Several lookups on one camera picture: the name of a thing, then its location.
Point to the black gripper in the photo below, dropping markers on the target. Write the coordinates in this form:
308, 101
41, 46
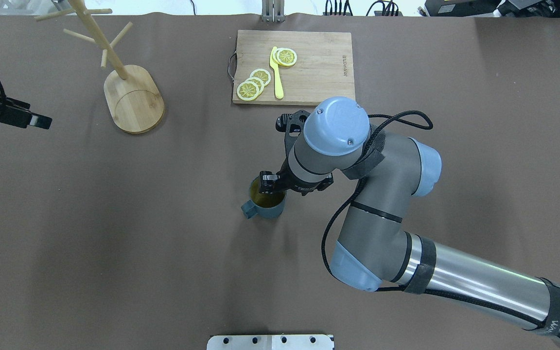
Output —
293, 184

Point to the blue-grey mug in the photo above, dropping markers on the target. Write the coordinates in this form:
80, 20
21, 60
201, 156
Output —
266, 205

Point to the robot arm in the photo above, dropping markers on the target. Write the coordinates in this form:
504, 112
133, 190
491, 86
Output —
364, 245

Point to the bamboo cup rack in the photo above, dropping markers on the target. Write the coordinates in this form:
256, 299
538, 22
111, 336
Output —
133, 99

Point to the yellow plastic knife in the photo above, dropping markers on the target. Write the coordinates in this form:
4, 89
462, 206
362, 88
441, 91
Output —
278, 88

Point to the lemon slice middle of row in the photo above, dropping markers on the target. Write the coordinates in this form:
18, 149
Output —
258, 82

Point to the lemon slice end of row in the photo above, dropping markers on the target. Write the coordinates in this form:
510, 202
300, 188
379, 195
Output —
248, 90

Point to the bamboo cutting board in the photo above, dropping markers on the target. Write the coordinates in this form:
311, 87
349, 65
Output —
324, 66

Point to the lemon slice under near-knife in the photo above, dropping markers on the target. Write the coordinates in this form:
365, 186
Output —
274, 55

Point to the lemon slice near knife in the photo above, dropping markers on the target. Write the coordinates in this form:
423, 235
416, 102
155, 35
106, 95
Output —
287, 57

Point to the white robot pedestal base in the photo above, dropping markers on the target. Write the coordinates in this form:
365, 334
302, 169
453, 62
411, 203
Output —
272, 342

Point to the black camera on mount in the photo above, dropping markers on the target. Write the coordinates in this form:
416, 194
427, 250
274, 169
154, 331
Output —
17, 113

